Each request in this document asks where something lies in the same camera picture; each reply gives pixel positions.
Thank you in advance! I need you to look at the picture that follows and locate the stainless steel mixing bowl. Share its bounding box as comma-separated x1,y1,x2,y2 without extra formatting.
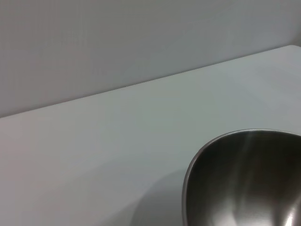
181,129,301,226

